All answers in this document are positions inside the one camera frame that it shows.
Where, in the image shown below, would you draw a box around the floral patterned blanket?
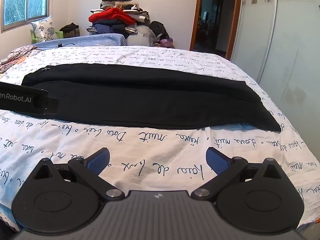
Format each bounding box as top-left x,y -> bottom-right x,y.
0,45 -> 40,74

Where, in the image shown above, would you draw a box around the green plastic chair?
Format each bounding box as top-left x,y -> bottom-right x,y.
30,30 -> 63,44

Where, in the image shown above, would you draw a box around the white script-print bed sheet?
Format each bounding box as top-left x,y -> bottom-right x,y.
1,46 -> 319,227

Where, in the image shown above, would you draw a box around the black pants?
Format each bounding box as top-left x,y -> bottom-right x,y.
22,63 -> 281,132

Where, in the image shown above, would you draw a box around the wooden door frame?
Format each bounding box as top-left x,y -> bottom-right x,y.
190,0 -> 241,60

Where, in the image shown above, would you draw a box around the window with grey frame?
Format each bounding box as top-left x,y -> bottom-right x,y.
1,0 -> 49,32

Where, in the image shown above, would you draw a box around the black handbag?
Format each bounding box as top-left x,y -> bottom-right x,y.
60,22 -> 80,38

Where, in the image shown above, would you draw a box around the pile of clothes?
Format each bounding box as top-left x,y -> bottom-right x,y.
86,0 -> 174,48

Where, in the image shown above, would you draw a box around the floral pillow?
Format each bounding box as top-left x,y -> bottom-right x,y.
31,16 -> 55,42

